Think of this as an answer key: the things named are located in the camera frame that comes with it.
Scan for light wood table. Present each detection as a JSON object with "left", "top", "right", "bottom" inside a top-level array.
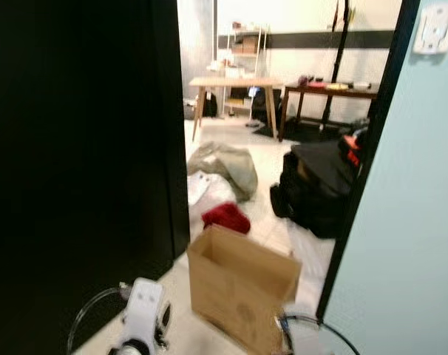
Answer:
[{"left": 189, "top": 76, "right": 285, "bottom": 142}]

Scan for grey cloth bag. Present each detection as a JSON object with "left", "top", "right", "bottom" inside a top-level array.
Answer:
[{"left": 186, "top": 141, "right": 259, "bottom": 203}]

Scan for black stand pole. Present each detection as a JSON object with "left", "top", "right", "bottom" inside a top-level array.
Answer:
[{"left": 322, "top": 0, "right": 356, "bottom": 128}]

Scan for black floor mat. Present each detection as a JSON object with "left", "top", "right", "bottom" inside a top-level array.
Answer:
[{"left": 268, "top": 118, "right": 373, "bottom": 145}]

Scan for dark wood table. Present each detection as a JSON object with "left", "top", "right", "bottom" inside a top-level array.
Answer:
[{"left": 278, "top": 82, "right": 380, "bottom": 143}]

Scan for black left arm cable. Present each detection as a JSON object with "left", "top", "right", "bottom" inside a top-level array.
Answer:
[{"left": 67, "top": 284, "right": 133, "bottom": 355}]

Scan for red cloth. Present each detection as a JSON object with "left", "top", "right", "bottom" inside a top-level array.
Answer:
[{"left": 201, "top": 203, "right": 253, "bottom": 236}]

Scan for white wall bracket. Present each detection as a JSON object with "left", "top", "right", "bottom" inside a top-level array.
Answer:
[{"left": 412, "top": 3, "right": 448, "bottom": 57}]

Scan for flat white plastic bag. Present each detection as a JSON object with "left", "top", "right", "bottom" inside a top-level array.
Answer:
[{"left": 285, "top": 220, "right": 337, "bottom": 300}]

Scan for white shelf rack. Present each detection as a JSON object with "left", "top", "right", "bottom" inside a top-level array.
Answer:
[{"left": 223, "top": 25, "right": 271, "bottom": 119}]

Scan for white perforated bracket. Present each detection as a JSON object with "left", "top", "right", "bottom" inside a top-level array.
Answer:
[{"left": 189, "top": 174, "right": 210, "bottom": 206}]

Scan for brown cardboard box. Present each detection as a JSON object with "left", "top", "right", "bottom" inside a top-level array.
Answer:
[{"left": 186, "top": 223, "right": 303, "bottom": 355}]

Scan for black Tenda box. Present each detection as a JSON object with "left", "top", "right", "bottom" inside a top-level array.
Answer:
[{"left": 338, "top": 132, "right": 367, "bottom": 169}]

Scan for small black backpack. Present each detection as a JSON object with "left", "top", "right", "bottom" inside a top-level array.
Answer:
[{"left": 202, "top": 90, "right": 219, "bottom": 119}]

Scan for black door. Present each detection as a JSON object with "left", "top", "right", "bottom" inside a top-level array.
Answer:
[{"left": 0, "top": 0, "right": 191, "bottom": 355}]

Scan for bulging white plastic bag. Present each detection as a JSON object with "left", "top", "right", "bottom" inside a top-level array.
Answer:
[{"left": 186, "top": 171, "right": 237, "bottom": 224}]

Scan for black door frame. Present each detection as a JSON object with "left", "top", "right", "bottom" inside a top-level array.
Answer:
[{"left": 316, "top": 0, "right": 421, "bottom": 320}]

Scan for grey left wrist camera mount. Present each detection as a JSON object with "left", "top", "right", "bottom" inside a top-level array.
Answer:
[{"left": 123, "top": 277, "right": 172, "bottom": 350}]

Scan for black luggage bag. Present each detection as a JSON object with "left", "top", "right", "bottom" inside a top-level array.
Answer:
[{"left": 270, "top": 139, "right": 363, "bottom": 240}]

